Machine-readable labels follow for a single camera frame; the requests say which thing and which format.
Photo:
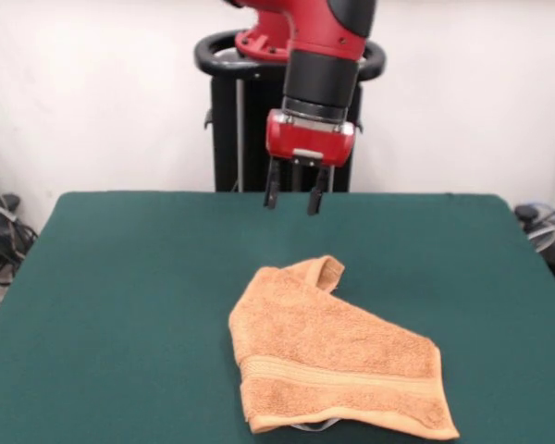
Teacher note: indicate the dark green table cloth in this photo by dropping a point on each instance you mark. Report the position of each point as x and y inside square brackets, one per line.
[120, 324]

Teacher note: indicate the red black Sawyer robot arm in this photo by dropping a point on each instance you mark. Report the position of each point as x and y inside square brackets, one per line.
[321, 78]

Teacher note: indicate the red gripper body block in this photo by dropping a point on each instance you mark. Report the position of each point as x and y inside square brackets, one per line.
[305, 139]

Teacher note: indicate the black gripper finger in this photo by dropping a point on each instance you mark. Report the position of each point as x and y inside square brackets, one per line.
[273, 185]
[317, 194]

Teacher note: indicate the red robot base flange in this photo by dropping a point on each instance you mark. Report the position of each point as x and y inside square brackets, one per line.
[254, 46]

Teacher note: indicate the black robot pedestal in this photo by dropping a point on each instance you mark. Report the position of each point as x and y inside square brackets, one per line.
[250, 139]

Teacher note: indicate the grey curved stand base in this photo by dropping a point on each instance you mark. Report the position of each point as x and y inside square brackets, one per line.
[543, 236]

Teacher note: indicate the tan terry towel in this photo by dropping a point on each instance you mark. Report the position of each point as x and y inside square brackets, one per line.
[328, 347]

